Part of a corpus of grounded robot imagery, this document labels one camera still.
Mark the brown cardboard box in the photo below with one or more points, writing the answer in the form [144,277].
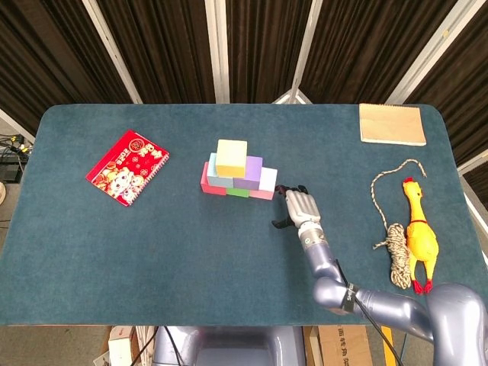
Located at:
[343,347]

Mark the white cardboard box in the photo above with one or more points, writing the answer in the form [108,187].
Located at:
[122,348]

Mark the pink block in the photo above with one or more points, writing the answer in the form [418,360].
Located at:
[206,185]

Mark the red spiral cartoon notebook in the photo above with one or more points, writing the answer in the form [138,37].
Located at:
[127,167]

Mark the purple block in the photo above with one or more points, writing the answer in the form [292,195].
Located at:
[251,173]

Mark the blue-gray robot torso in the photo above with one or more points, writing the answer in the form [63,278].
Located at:
[236,347]

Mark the dark brown pleated curtain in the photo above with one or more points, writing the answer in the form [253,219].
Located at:
[171,49]

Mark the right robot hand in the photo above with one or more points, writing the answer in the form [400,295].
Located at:
[303,207]

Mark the light blue block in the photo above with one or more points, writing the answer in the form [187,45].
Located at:
[212,173]

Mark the yellow rubber chicken toy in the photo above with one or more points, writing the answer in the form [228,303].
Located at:
[421,240]

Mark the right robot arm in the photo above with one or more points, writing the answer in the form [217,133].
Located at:
[381,305]

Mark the yellow block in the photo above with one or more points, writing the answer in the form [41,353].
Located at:
[231,158]

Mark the white partition frame post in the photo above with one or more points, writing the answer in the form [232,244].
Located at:
[110,49]
[431,49]
[305,49]
[15,126]
[217,49]
[474,162]

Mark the teal felt table cover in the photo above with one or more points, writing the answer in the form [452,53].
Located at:
[114,267]

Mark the green foam cube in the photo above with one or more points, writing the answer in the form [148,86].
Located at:
[237,191]

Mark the brown kraft paper notepad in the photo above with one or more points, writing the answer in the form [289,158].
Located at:
[392,124]

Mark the pink foam cube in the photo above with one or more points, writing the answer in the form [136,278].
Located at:
[267,185]

